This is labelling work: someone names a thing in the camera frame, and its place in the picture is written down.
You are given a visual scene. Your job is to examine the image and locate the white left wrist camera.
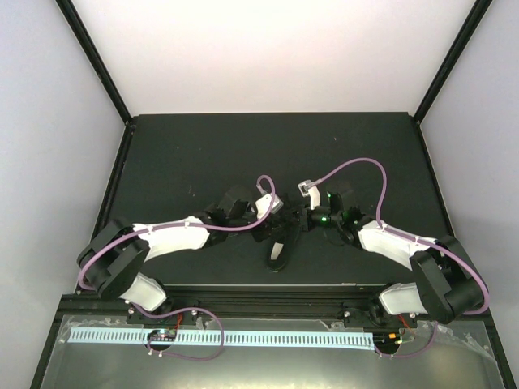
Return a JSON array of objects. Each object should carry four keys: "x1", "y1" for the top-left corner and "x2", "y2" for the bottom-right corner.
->
[{"x1": 255, "y1": 193, "x2": 284, "y2": 220}]

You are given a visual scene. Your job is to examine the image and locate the black frame post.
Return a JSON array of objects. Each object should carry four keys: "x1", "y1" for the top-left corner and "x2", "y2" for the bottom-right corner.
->
[
  {"x1": 55, "y1": 0, "x2": 132, "y2": 124},
  {"x1": 413, "y1": 0, "x2": 493, "y2": 125}
]

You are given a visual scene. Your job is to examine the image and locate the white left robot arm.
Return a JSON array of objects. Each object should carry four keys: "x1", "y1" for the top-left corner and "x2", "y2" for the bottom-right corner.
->
[{"x1": 77, "y1": 186, "x2": 286, "y2": 323}]

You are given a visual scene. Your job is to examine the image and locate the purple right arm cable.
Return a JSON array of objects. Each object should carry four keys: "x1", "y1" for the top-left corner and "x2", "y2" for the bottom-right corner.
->
[{"x1": 311, "y1": 157, "x2": 491, "y2": 361}]

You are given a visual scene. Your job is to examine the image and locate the right black frame post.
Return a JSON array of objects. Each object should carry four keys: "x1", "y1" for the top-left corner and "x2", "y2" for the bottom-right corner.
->
[{"x1": 413, "y1": 0, "x2": 493, "y2": 125}]

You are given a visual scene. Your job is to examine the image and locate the black canvas sneaker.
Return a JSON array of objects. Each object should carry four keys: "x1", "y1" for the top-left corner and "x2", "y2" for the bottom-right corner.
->
[{"x1": 266, "y1": 205, "x2": 302, "y2": 272}]

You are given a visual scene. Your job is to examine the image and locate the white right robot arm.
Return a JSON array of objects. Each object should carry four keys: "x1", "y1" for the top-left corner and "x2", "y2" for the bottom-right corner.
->
[{"x1": 298, "y1": 181, "x2": 489, "y2": 327}]

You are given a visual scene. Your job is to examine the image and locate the right controller circuit board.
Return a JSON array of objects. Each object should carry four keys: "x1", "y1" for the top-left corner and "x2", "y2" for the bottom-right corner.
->
[{"x1": 373, "y1": 331, "x2": 415, "y2": 346}]

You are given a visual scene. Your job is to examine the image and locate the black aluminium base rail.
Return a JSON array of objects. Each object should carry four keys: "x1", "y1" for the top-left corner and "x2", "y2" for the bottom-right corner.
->
[{"x1": 60, "y1": 283, "x2": 491, "y2": 325}]

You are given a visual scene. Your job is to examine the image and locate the light blue slotted cable duct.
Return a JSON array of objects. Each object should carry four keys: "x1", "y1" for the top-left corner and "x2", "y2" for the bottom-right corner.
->
[{"x1": 67, "y1": 327, "x2": 375, "y2": 351}]

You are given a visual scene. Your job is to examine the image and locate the controller circuit board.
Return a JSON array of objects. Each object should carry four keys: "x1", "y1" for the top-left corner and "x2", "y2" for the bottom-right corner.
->
[
  {"x1": 373, "y1": 331, "x2": 415, "y2": 346},
  {"x1": 147, "y1": 329, "x2": 177, "y2": 342}
]

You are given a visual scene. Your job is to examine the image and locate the left black frame post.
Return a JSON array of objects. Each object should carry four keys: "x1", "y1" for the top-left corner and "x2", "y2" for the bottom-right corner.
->
[{"x1": 55, "y1": 0, "x2": 132, "y2": 124}]

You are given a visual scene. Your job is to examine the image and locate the left controller circuit board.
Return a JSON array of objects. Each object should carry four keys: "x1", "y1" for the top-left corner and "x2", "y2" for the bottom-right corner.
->
[{"x1": 147, "y1": 329, "x2": 177, "y2": 342}]

